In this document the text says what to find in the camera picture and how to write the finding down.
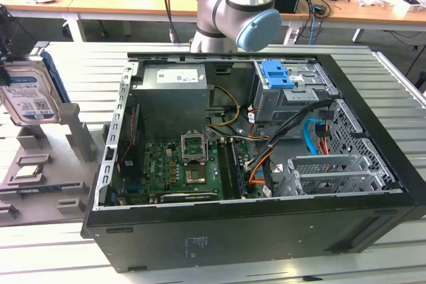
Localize hard disk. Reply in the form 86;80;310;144
0;49;72;128

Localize metal disk bay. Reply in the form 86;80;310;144
274;154;404;198

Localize silver CPU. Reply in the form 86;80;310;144
15;165;43;179

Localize grey parts rack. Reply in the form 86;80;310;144
0;102;112;228

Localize RAM stick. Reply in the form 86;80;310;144
0;186;65;196

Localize wooden desk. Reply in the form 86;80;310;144
0;0;426;43

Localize grey power supply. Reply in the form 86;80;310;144
130;64;211;132

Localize green motherboard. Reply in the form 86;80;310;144
142;137;254;202

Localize metal socket cover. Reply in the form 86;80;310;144
180;129;210;164

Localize CPU socket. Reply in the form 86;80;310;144
184;163;208;186

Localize black graphics card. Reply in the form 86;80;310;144
159;192;219;203

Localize RAM slot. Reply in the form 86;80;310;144
229;140;248;199
218;140;236;199

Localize blue plastic drive latch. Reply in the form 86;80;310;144
261;60;296;90

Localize metal optical drive cage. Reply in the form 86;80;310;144
252;60;339;132

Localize black PC case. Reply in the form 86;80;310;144
81;51;426;274

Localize white power strip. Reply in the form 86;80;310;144
285;24;301;46

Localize yellow wires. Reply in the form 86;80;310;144
205;84;242;129

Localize orange wires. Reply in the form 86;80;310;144
247;150;278;186

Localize black cable bundle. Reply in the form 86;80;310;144
262;98;334;196

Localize blue wire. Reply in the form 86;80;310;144
303;116;321;156

